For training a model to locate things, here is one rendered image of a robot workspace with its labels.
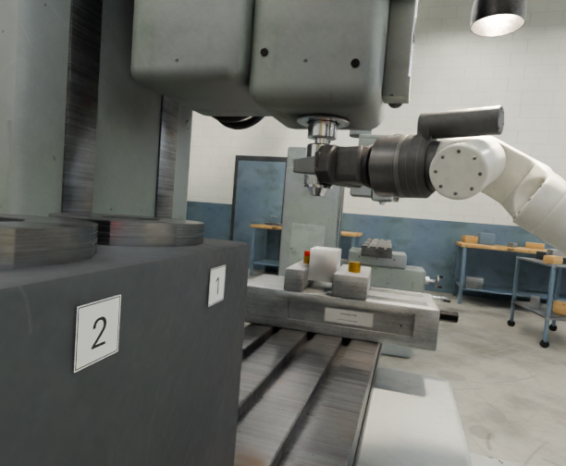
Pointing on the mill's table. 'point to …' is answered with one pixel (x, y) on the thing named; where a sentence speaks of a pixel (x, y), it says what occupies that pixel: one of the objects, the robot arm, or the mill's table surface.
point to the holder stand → (104, 340)
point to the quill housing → (320, 59)
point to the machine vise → (342, 310)
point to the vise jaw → (351, 283)
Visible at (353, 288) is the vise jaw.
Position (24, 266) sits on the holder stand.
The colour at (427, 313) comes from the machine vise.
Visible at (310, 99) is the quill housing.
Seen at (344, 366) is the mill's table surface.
